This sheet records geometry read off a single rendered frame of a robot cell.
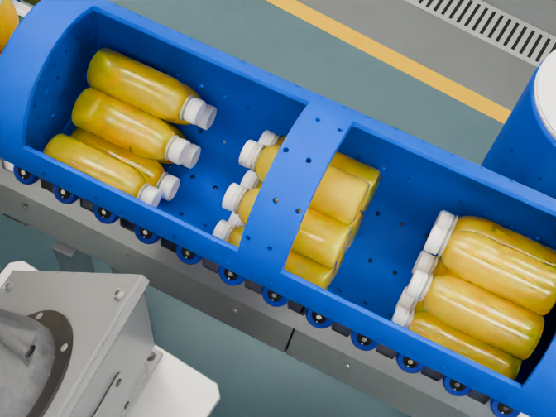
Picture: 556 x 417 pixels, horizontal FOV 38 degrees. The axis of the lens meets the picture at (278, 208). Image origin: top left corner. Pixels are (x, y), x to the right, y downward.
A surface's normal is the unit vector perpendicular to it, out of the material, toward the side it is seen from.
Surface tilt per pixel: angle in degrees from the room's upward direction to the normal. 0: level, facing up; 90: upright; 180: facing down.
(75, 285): 45
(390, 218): 39
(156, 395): 0
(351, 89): 0
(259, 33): 0
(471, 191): 86
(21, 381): 28
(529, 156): 90
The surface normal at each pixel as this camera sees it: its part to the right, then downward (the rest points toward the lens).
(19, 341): 0.65, 0.04
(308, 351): -0.39, 0.58
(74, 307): -0.58, -0.62
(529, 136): -0.95, 0.23
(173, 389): 0.07, -0.47
